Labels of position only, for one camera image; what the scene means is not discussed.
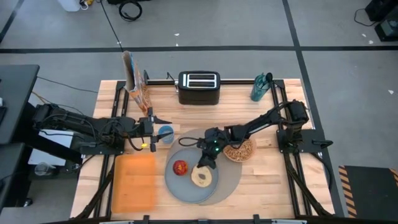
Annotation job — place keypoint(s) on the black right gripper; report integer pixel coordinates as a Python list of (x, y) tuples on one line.
[(213, 140)]

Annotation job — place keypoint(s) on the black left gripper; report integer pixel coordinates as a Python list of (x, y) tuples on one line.
[(144, 127)]

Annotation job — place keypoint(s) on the blue cup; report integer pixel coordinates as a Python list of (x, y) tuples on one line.
[(168, 129)]

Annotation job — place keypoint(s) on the tan bagel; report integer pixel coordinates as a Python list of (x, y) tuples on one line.
[(197, 179)]

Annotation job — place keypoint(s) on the red apple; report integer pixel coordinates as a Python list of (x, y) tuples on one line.
[(180, 168)]

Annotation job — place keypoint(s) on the translucent pink bowl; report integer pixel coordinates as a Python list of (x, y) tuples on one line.
[(254, 151)]

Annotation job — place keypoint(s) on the orange cereal box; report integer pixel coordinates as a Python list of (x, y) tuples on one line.
[(135, 84)]

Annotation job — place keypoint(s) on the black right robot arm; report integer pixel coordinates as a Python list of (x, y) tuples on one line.
[(258, 121)]

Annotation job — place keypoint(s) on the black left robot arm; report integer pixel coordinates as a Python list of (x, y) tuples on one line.
[(77, 121)]

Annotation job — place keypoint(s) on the yellow tape marker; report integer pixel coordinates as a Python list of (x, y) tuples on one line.
[(144, 145)]

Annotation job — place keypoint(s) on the grey round placemat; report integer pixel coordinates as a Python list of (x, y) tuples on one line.
[(230, 183)]

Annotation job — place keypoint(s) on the grey round plate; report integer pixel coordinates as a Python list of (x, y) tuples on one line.
[(183, 189)]

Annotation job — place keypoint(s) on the brown cereal pieces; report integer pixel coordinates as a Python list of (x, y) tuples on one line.
[(242, 152)]

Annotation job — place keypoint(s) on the black two-slot toaster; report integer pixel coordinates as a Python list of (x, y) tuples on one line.
[(199, 95)]

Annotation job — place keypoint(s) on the orange rectangular tray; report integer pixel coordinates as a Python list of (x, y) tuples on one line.
[(133, 183)]

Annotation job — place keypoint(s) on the teal water bottle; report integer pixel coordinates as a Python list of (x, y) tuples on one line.
[(259, 88)]

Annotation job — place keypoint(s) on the white sheet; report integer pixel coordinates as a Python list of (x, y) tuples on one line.
[(53, 138)]

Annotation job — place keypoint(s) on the black desk base beam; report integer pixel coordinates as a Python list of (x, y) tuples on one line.
[(46, 150)]

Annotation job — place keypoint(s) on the clear plastic cup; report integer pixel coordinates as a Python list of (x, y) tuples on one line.
[(44, 169)]

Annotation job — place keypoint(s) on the black desk top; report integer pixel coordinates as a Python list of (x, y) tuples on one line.
[(17, 102)]

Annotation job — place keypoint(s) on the black caster wheel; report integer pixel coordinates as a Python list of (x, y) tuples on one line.
[(27, 202)]

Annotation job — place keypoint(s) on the white container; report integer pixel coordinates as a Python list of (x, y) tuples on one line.
[(69, 4)]

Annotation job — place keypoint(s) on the black mat with hazard stripes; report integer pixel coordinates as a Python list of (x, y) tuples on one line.
[(370, 189)]

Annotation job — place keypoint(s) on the black equipment case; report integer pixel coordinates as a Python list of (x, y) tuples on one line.
[(384, 18)]

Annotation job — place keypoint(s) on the black aluminium table frame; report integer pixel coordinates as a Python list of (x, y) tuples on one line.
[(236, 81)]

